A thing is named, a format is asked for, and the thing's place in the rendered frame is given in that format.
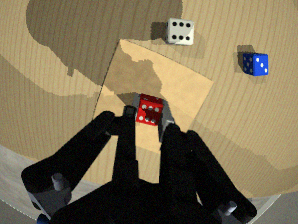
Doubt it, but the white die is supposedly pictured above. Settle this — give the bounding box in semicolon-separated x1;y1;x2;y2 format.
165;18;194;46

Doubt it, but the blue die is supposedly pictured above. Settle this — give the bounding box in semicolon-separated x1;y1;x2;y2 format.
243;53;268;76

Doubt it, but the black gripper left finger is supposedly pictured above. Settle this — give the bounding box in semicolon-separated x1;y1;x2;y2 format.
21;93;143;224

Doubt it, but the red die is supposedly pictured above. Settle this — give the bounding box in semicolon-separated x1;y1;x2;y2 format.
136;94;163;126

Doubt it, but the tan square mat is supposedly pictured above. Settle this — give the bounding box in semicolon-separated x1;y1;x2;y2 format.
93;39;214;154

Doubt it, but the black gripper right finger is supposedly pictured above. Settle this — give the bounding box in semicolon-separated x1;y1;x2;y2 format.
157;100;257;224

